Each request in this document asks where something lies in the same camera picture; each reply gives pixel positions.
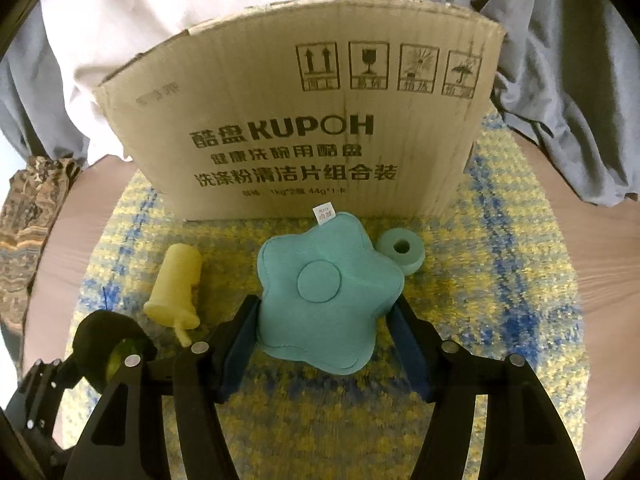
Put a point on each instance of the brown patterned cloth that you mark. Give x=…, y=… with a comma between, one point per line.
x=30, y=220

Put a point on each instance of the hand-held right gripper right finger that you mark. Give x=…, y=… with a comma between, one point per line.
x=411, y=355

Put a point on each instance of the yellow blue checked mat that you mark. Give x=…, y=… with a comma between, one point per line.
x=490, y=310

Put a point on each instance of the pale pink cloth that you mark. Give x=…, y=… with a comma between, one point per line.
x=150, y=10

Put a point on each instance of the brown cardboard box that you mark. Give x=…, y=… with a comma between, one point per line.
x=250, y=110

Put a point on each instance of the black roll with green core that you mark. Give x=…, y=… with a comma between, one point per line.
x=95, y=340

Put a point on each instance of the teal star plush cushion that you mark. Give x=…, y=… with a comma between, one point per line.
x=350, y=320

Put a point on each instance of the grey blanket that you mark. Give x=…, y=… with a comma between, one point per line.
x=575, y=110

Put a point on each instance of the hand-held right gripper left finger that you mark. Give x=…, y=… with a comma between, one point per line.
x=240, y=355

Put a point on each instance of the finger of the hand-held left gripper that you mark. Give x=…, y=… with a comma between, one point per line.
x=40, y=395

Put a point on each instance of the pale yellow bottle toy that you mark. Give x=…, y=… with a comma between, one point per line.
x=175, y=275

